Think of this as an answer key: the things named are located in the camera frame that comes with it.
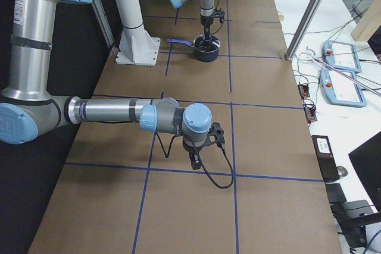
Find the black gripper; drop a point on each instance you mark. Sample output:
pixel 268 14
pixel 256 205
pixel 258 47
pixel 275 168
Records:
pixel 189 148
pixel 206 24

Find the glass lid with blue knob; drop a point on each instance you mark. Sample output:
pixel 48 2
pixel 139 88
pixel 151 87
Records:
pixel 206 45

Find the dark blue pot with handle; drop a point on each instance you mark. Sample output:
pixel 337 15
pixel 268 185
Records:
pixel 200 56

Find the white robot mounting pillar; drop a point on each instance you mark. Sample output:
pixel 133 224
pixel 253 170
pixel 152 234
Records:
pixel 136 46

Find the upper orange connector block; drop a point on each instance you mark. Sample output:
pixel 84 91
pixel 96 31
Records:
pixel 304 90

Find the black box with white label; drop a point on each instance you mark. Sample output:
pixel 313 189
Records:
pixel 325 158

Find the upper blue teach pendant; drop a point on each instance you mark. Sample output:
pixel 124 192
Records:
pixel 342 55

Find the blue teach pendant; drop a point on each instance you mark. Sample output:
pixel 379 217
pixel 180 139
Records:
pixel 339 90
pixel 342 55

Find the lower blue teach pendant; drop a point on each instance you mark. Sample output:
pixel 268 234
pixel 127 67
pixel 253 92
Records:
pixel 339 90

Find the black monitor stand base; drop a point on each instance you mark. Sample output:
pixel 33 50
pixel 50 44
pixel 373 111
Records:
pixel 357 221

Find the black monitor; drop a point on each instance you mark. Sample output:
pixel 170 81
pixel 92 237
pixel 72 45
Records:
pixel 366 162

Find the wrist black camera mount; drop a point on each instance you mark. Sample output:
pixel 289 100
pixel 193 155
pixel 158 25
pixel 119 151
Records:
pixel 219 15
pixel 215 136

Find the aluminium frame post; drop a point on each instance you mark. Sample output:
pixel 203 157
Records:
pixel 302 28

